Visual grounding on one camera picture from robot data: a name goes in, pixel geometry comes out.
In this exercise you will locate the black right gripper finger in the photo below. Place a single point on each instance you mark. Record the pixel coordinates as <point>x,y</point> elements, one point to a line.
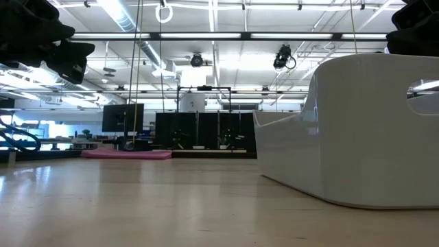
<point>418,43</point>

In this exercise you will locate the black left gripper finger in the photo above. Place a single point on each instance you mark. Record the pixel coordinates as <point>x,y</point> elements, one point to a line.
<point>73,63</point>

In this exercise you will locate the white plastic container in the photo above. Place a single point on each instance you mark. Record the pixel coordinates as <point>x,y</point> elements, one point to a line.
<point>360,137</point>

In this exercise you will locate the black monitor on stand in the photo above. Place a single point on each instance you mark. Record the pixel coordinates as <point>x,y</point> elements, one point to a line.
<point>120,118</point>

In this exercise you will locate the magenta folded cloth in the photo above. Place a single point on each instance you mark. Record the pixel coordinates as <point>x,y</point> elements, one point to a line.
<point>127,154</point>

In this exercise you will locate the white cylindrical tank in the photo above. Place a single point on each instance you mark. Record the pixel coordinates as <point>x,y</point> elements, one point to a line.
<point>192,103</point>

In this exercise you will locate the LED light bar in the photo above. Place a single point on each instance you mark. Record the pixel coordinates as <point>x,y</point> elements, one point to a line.
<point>205,35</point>

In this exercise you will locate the black partition screen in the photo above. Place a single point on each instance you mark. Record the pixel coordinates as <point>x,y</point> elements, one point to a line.
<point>205,130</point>

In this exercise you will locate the spiral ventilation duct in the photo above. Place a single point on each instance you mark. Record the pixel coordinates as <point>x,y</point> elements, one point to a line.
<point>137,37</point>

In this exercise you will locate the black ceiling camera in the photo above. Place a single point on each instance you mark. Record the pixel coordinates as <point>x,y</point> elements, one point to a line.
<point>196,60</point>
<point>283,56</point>

